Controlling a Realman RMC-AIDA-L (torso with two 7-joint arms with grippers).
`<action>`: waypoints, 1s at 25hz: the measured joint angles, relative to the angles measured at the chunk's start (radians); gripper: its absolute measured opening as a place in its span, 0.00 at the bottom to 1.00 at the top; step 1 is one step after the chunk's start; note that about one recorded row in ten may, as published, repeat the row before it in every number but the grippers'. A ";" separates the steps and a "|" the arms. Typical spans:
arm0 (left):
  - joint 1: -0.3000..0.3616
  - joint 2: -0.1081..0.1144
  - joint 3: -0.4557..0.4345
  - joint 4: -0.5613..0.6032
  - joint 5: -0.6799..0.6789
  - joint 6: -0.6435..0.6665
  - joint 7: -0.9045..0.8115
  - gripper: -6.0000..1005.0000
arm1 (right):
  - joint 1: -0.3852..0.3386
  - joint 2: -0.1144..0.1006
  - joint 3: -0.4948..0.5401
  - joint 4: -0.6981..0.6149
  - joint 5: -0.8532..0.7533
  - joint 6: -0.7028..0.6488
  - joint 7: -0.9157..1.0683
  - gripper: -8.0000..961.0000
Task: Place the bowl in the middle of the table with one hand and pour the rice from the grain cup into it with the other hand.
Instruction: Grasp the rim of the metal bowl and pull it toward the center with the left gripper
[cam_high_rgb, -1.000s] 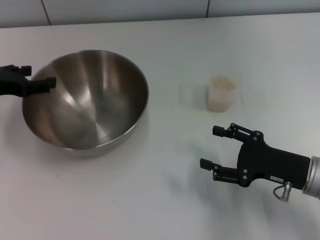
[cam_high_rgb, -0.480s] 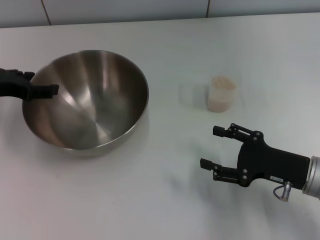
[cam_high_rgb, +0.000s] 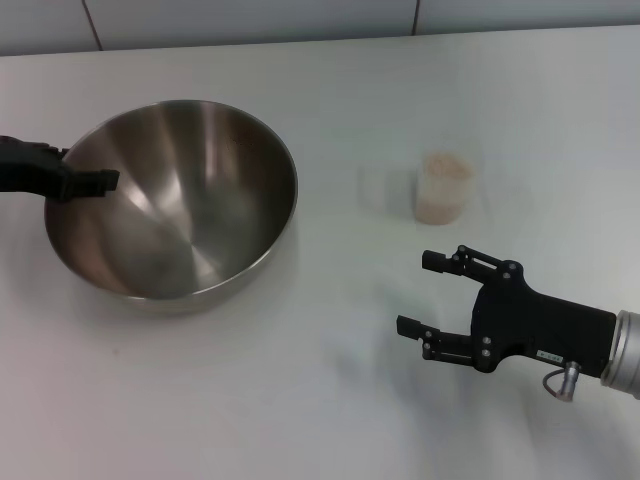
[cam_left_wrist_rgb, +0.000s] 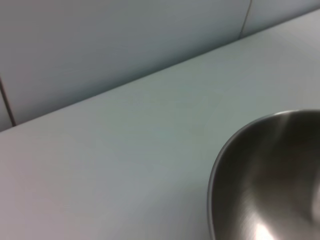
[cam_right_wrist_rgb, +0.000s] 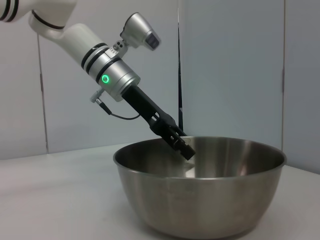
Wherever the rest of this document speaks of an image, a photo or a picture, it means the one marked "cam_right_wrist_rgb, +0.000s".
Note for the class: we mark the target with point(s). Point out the stainless steel mixing bowl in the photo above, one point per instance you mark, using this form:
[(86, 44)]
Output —
[(200, 195)]

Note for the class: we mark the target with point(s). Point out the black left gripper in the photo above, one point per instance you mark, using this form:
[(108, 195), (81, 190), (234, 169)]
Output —
[(140, 102)]

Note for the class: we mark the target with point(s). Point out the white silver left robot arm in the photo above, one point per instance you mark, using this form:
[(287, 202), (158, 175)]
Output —
[(77, 42)]

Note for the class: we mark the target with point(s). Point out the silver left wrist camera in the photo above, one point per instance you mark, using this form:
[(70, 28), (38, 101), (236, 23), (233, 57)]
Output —
[(140, 27)]

